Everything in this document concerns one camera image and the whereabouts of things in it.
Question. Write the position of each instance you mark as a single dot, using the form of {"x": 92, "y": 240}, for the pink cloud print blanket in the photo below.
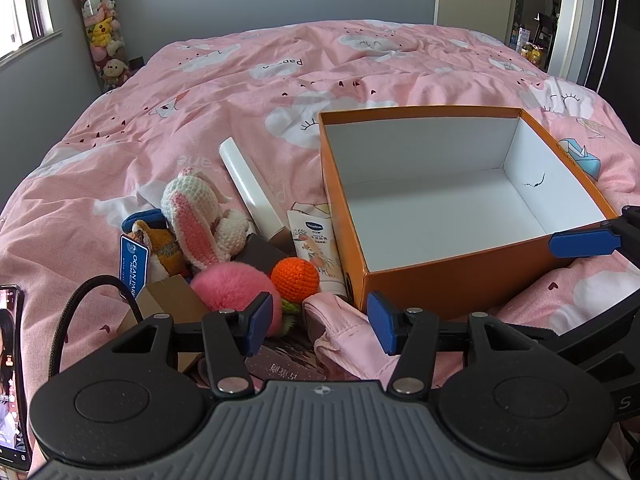
{"x": 200, "y": 100}

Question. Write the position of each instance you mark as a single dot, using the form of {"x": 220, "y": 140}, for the pink fluffy pompom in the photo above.
{"x": 225, "y": 285}

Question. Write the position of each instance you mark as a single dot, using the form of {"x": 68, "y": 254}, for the smartphone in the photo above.
{"x": 12, "y": 385}

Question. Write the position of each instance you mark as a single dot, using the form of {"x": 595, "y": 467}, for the pink pouch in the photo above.
{"x": 345, "y": 335}

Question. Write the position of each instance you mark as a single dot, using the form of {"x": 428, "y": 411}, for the white hand cream tube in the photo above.
{"x": 312, "y": 240}

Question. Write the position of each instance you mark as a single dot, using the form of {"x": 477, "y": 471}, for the yellow packets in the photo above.
{"x": 532, "y": 54}

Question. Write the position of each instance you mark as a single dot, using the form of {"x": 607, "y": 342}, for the window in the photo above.
{"x": 15, "y": 5}

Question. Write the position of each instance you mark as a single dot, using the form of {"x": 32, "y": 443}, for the dark chair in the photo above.
{"x": 545, "y": 27}

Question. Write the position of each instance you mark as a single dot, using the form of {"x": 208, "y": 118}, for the long white box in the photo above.
{"x": 245, "y": 180}

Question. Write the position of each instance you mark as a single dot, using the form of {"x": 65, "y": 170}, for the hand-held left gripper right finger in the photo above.
{"x": 380, "y": 325}

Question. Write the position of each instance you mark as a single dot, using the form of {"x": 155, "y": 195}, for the orange cardboard box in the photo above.
{"x": 415, "y": 280}

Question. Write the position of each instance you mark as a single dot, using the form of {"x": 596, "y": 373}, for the brown cardboard piece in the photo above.
{"x": 170, "y": 295}

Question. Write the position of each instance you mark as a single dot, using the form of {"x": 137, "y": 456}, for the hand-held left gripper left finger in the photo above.
{"x": 260, "y": 322}

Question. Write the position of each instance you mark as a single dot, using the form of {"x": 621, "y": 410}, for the orange crochet ball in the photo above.
{"x": 295, "y": 280}

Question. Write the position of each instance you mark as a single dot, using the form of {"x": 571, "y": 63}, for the white door frame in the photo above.
{"x": 567, "y": 15}

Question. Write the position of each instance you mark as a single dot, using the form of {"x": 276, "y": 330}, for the tall tube of plush toys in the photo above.
{"x": 102, "y": 30}

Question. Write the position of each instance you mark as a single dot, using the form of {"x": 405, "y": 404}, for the white pink crochet bunny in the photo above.
{"x": 195, "y": 225}

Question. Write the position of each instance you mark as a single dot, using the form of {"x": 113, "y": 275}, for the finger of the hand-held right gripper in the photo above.
{"x": 582, "y": 242}

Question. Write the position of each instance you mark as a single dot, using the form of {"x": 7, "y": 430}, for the black wardrobe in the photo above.
{"x": 620, "y": 20}

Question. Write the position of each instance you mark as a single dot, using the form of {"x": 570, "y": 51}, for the dark printed booklet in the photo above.
{"x": 290, "y": 360}

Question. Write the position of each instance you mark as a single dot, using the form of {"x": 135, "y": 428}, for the orange blue plush toy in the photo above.
{"x": 165, "y": 250}

